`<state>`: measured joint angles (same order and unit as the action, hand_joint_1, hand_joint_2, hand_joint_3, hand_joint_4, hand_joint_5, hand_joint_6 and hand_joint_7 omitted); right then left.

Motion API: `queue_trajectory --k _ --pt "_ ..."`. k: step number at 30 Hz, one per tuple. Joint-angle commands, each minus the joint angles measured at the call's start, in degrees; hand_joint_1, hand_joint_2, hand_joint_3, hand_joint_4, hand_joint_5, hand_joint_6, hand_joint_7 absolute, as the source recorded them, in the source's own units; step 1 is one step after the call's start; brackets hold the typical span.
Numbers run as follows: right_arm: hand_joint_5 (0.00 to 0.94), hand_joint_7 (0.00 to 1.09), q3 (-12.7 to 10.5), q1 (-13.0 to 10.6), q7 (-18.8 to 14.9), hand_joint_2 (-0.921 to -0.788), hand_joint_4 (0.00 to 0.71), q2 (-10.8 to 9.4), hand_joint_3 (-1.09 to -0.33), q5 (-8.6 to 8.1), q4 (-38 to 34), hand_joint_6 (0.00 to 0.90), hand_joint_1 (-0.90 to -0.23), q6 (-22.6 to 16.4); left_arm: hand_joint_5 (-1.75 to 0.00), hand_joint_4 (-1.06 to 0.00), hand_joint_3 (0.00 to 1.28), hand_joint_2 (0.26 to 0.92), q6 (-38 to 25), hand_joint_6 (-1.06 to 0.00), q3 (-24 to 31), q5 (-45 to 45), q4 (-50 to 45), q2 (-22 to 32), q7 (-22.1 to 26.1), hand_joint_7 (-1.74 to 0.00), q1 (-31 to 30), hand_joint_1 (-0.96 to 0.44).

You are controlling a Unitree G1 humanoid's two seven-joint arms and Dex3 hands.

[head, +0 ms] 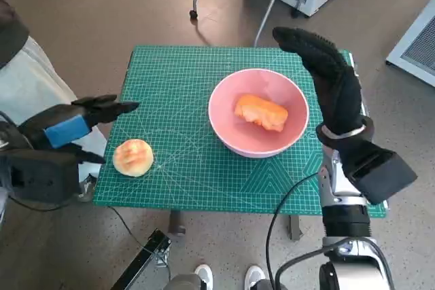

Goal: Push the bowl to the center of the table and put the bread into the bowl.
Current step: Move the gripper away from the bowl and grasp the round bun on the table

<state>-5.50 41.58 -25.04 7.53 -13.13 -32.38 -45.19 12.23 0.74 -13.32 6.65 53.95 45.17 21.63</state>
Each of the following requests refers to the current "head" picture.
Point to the long toasted bread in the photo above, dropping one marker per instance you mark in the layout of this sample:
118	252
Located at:
261	113

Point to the round toasted bread bun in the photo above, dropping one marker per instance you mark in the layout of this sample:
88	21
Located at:
132	157

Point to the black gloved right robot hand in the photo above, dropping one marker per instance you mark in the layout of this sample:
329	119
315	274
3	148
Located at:
340	93

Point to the grey table leg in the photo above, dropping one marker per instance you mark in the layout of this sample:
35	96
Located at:
176	222
295	228

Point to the black metal frame bar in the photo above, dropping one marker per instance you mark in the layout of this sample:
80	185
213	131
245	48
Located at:
146	252

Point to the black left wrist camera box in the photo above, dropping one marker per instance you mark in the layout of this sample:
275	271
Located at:
37	178

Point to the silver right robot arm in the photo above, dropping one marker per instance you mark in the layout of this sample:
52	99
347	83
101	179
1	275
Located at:
346	223

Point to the pink bowl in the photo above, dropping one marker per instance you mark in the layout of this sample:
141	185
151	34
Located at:
224	117

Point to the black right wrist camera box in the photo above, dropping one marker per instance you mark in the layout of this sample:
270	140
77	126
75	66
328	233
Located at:
379	172

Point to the person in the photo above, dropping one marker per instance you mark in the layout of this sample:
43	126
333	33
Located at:
30	72

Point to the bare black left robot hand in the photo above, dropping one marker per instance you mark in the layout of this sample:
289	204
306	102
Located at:
64	130

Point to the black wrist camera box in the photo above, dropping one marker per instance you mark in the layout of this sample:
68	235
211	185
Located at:
379	172
37	178

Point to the white framed grille panel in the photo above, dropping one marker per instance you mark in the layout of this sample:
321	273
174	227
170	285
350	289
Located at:
418	49

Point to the green cutting mat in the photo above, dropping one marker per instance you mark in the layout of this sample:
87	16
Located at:
190	100

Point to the white shoe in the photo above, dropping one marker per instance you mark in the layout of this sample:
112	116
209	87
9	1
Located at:
204	274
255	275

